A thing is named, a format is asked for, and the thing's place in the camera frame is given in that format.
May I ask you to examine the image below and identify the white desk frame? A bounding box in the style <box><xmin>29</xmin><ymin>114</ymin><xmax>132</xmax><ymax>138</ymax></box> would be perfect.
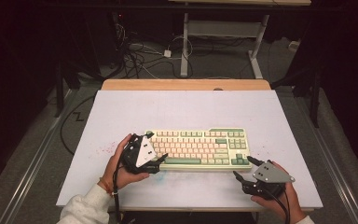
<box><xmin>167</xmin><ymin>0</ymin><xmax>312</xmax><ymax>80</ymax></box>

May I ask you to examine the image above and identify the person's right hand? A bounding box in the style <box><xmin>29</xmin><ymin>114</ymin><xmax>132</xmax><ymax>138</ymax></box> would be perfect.
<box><xmin>250</xmin><ymin>161</ymin><xmax>309</xmax><ymax>224</ymax></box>

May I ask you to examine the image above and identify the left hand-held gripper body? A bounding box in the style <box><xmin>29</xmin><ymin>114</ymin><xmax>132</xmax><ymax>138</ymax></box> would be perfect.
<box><xmin>119</xmin><ymin>133</ymin><xmax>162</xmax><ymax>175</ymax></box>

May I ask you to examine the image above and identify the black floor cable loop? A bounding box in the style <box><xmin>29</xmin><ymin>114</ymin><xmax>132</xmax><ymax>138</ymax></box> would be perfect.
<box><xmin>59</xmin><ymin>94</ymin><xmax>96</xmax><ymax>157</ymax></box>

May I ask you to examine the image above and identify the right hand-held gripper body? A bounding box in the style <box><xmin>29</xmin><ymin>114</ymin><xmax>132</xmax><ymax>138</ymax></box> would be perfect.
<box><xmin>241</xmin><ymin>160</ymin><xmax>296</xmax><ymax>201</ymax></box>

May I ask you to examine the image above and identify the orange bracelet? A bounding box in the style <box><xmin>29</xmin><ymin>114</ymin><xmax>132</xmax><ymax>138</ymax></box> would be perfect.
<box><xmin>97</xmin><ymin>176</ymin><xmax>115</xmax><ymax>198</ymax></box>

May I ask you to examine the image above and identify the metal floor rail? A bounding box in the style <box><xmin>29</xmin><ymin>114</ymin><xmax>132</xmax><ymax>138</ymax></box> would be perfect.
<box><xmin>0</xmin><ymin>89</ymin><xmax>76</xmax><ymax>224</ymax></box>
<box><xmin>294</xmin><ymin>92</ymin><xmax>358</xmax><ymax>224</ymax></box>

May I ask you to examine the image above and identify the person's left hand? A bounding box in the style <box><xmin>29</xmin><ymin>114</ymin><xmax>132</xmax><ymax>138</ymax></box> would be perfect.
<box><xmin>100</xmin><ymin>133</ymin><xmax>151</xmax><ymax>191</ymax></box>

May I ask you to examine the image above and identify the wooden table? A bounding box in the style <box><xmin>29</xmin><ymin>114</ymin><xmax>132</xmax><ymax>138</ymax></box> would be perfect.
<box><xmin>101</xmin><ymin>78</ymin><xmax>272</xmax><ymax>91</ymax></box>

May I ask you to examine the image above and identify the hand-held gripper black cable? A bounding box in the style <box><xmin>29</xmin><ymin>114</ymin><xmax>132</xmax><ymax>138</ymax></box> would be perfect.
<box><xmin>112</xmin><ymin>148</ymin><xmax>126</xmax><ymax>224</ymax></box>
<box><xmin>262</xmin><ymin>186</ymin><xmax>292</xmax><ymax>220</ymax></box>

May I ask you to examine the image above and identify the left hand-held gripper black cable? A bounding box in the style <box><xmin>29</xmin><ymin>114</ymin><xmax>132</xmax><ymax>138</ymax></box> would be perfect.
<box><xmin>112</xmin><ymin>148</ymin><xmax>126</xmax><ymax>224</ymax></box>

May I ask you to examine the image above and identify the white table mat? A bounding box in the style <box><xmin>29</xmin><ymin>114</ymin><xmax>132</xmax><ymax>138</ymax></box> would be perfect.
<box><xmin>56</xmin><ymin>90</ymin><xmax>324</xmax><ymax>213</ymax></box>

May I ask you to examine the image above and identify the right hand-held gripper black cable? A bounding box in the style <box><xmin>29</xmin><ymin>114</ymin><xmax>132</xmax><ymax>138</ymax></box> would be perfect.
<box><xmin>262</xmin><ymin>186</ymin><xmax>292</xmax><ymax>220</ymax></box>

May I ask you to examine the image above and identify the small white box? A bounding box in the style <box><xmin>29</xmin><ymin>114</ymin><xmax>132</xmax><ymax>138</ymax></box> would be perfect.
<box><xmin>287</xmin><ymin>40</ymin><xmax>302</xmax><ymax>52</ymax></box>

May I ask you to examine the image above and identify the cream and green keyboard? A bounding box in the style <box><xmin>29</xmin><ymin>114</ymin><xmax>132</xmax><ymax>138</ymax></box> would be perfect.
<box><xmin>145</xmin><ymin>127</ymin><xmax>253</xmax><ymax>173</ymax></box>

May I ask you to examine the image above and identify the tangle of floor cables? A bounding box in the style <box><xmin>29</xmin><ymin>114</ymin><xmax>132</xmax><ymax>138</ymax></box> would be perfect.
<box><xmin>114</xmin><ymin>22</ymin><xmax>194</xmax><ymax>79</ymax></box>

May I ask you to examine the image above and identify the black stand leg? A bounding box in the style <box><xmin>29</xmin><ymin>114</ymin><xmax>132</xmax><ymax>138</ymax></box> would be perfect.
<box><xmin>309</xmin><ymin>70</ymin><xmax>322</xmax><ymax>129</ymax></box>
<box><xmin>53</xmin><ymin>59</ymin><xmax>67</xmax><ymax>119</ymax></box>

